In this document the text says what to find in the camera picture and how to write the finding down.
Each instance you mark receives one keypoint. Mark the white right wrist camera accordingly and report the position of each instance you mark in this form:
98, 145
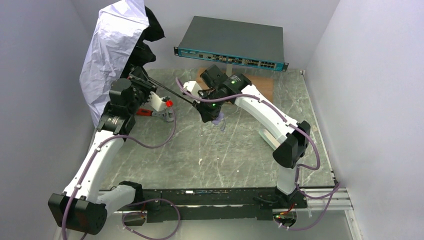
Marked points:
193, 88

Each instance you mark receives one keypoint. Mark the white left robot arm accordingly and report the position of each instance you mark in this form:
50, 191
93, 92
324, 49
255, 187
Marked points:
99, 159

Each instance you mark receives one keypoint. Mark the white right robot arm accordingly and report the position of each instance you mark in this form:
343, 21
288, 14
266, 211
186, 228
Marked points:
292, 136

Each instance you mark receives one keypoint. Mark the mint green umbrella case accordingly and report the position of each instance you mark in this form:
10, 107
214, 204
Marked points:
269, 138

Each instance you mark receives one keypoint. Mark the wooden base board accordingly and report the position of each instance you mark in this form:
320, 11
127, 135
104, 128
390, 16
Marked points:
265, 85

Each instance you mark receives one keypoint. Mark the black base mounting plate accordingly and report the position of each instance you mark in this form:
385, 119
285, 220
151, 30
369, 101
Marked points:
260, 203

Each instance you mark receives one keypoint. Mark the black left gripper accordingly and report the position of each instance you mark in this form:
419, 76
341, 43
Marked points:
143, 82

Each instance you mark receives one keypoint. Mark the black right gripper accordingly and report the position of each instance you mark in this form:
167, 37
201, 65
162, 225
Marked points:
202, 110

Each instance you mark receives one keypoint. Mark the grey network switch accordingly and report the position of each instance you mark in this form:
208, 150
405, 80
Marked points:
234, 42

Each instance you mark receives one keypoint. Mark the red handled adjustable wrench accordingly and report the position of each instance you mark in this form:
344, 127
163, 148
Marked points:
167, 114

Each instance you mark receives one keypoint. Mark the metal stand post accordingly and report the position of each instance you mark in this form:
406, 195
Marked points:
229, 69

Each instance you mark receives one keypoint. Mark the purple folding umbrella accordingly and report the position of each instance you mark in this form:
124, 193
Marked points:
117, 44

